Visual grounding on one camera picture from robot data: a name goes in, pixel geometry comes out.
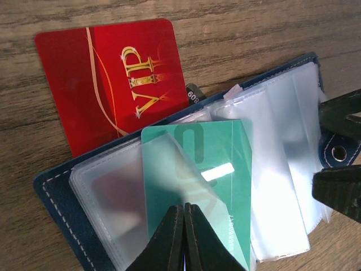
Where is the red VIP card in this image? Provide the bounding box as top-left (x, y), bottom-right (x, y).
top-left (34, 19), bottom-right (190, 157)

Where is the teal VIP card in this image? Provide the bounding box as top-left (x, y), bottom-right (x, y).
top-left (141, 120), bottom-right (252, 268)

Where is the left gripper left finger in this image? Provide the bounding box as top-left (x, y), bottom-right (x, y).
top-left (127, 205), bottom-right (184, 271)

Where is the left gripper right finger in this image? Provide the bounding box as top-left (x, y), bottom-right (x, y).
top-left (184, 203), bottom-right (244, 271)

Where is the navy blue card holder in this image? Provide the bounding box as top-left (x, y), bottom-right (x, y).
top-left (33, 52), bottom-right (360, 270)

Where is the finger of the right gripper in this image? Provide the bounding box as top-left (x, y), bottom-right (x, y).
top-left (318, 89), bottom-right (360, 150)
top-left (312, 165), bottom-right (360, 219)

